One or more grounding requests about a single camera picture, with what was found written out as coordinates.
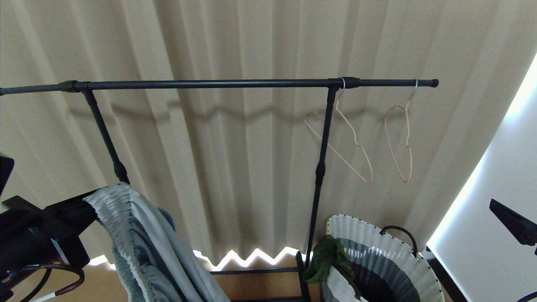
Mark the white laundry basket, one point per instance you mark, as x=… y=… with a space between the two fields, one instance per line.
x=377 y=239

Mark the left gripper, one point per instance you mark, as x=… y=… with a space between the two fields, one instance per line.
x=37 y=243

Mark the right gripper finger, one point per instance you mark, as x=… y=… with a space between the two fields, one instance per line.
x=518 y=226

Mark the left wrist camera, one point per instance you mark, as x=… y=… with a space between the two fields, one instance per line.
x=5 y=176

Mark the black clothes rack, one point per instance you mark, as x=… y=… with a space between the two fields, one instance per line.
x=209 y=84

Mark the beige curtain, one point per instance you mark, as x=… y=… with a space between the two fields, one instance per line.
x=251 y=167

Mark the pale grey shorts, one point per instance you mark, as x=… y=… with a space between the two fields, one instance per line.
x=147 y=243

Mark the green garment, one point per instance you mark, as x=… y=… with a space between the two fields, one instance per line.
x=327 y=256

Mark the pink clothes hanger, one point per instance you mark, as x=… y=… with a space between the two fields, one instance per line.
x=335 y=152
x=411 y=165

